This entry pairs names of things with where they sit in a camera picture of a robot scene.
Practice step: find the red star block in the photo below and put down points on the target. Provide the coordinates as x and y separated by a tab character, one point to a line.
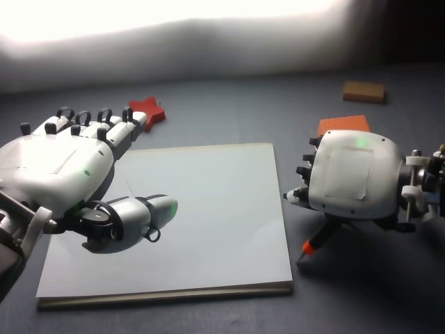
153	109

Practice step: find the orange foam cube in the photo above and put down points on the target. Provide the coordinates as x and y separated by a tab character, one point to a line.
344	123

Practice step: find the white backdrop cloth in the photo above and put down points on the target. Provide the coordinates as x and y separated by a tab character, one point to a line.
208	52

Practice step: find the grey table cloth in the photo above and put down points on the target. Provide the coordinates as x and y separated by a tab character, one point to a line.
226	111

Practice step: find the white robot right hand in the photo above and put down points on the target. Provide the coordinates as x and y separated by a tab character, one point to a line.
354	174

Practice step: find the brown wooden block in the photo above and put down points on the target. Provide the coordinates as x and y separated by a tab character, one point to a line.
363	91

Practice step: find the white paper pad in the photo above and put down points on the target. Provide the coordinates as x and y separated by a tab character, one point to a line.
215	215

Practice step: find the orange black utility knife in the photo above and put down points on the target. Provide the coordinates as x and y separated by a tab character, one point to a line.
318	240

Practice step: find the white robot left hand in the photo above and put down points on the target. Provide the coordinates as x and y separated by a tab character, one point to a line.
52	167

